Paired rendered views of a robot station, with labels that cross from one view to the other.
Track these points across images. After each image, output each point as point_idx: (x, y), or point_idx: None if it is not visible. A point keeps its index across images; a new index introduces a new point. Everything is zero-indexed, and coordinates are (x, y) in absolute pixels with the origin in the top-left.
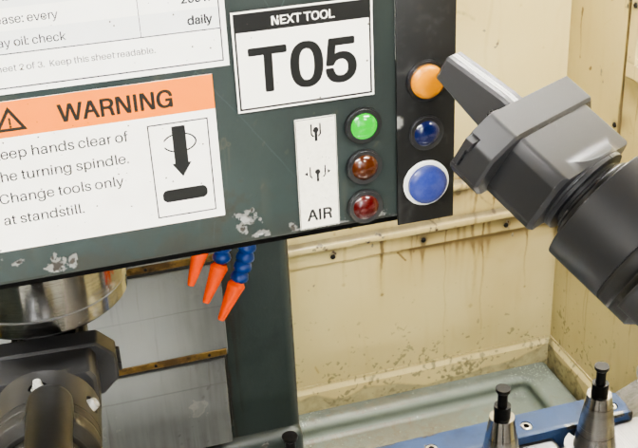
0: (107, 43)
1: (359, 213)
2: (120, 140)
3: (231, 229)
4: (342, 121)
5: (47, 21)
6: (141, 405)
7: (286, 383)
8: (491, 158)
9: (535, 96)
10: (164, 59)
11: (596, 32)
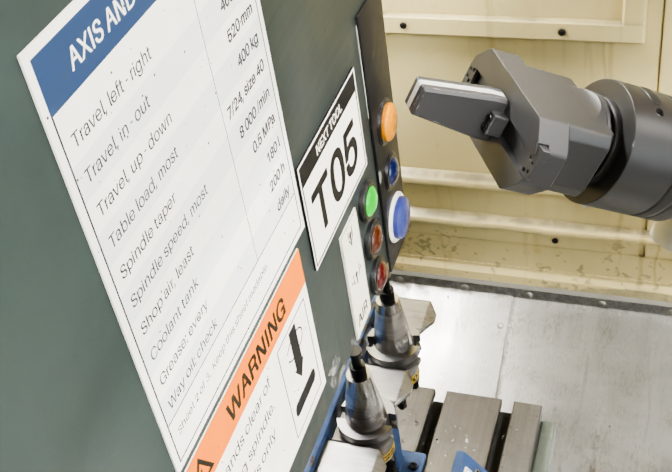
0: (241, 293)
1: (382, 285)
2: (266, 391)
3: (329, 391)
4: (357, 210)
5: (202, 318)
6: None
7: None
8: (566, 155)
9: (518, 80)
10: (273, 267)
11: None
